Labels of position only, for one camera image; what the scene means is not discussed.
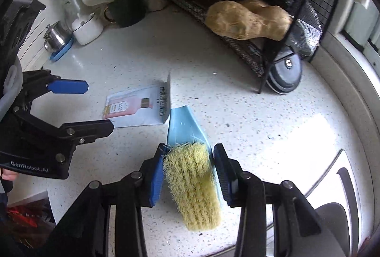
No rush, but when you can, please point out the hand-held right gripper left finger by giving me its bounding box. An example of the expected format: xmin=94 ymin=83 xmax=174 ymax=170
xmin=44 ymin=143 xmax=171 ymax=257

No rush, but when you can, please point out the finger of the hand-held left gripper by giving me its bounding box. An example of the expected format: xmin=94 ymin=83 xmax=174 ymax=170
xmin=21 ymin=68 xmax=89 ymax=107
xmin=12 ymin=106 xmax=115 ymax=163

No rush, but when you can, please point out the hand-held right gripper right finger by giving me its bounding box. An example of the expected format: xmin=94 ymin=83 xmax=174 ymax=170
xmin=213 ymin=143 xmax=331 ymax=257

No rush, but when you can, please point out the blue scrub brush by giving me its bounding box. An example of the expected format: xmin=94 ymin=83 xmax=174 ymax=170
xmin=163 ymin=105 xmax=224 ymax=231

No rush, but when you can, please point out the white cosmetic sample sachet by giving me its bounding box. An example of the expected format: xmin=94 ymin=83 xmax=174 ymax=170
xmin=102 ymin=71 xmax=172 ymax=129

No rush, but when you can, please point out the person's left hand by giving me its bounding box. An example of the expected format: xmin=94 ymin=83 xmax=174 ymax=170
xmin=0 ymin=168 xmax=19 ymax=184

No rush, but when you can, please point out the blue tray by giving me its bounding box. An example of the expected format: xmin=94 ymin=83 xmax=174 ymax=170
xmin=49 ymin=36 xmax=74 ymax=62

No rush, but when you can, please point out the stainless steel oil pot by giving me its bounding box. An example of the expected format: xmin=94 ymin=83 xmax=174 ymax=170
xmin=43 ymin=21 xmax=72 ymax=51

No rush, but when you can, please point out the white ceramic lidded pot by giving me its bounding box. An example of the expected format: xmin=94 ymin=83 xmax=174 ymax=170
xmin=72 ymin=12 xmax=105 ymax=46

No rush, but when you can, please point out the black mug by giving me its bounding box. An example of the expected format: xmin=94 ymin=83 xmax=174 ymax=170
xmin=104 ymin=0 xmax=147 ymax=29

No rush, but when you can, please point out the black round gadget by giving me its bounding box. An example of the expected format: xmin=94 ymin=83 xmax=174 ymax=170
xmin=265 ymin=45 xmax=303 ymax=95

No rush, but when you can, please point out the single garlic bulb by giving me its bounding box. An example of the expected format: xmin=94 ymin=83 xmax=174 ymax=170
xmin=147 ymin=0 xmax=169 ymax=12

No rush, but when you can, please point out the ginger root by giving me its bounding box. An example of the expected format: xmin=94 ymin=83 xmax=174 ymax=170
xmin=205 ymin=0 xmax=293 ymax=41

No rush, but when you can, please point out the black wire rack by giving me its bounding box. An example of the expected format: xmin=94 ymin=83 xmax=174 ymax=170
xmin=160 ymin=0 xmax=347 ymax=95

